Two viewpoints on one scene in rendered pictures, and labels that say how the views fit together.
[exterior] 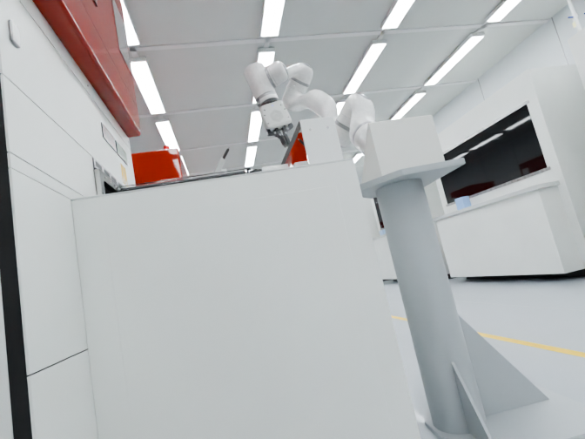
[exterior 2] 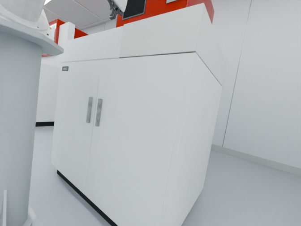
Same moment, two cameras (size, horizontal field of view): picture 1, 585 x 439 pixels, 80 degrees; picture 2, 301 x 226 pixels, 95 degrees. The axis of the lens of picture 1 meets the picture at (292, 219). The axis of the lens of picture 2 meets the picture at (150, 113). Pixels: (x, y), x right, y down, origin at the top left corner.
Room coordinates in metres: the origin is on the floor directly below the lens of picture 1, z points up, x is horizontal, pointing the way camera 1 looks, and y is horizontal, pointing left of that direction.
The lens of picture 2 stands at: (2.00, -0.37, 0.64)
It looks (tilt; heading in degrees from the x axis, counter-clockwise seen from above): 4 degrees down; 136
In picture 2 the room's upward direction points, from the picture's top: 9 degrees clockwise
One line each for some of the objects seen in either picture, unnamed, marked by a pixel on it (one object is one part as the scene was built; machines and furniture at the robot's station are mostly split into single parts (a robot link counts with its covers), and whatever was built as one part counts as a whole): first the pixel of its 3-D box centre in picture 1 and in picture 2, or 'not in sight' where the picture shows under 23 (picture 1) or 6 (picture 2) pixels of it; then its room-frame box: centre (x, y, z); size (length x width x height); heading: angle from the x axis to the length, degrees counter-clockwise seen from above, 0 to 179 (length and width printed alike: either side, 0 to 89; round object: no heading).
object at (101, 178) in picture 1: (124, 205); not in sight; (1.06, 0.51, 0.89); 0.44 x 0.02 x 0.10; 12
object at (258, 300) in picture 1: (249, 334); (131, 132); (1.22, 0.22, 0.41); 0.96 x 0.64 x 0.82; 12
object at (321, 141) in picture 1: (301, 175); (95, 50); (1.13, -0.06, 0.89); 0.55 x 0.09 x 0.14; 12
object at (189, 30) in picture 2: not in sight; (183, 62); (1.52, 0.29, 0.89); 0.62 x 0.35 x 0.14; 102
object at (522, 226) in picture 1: (510, 189); not in sight; (4.08, -2.58, 1.00); 1.80 x 1.08 x 2.00; 12
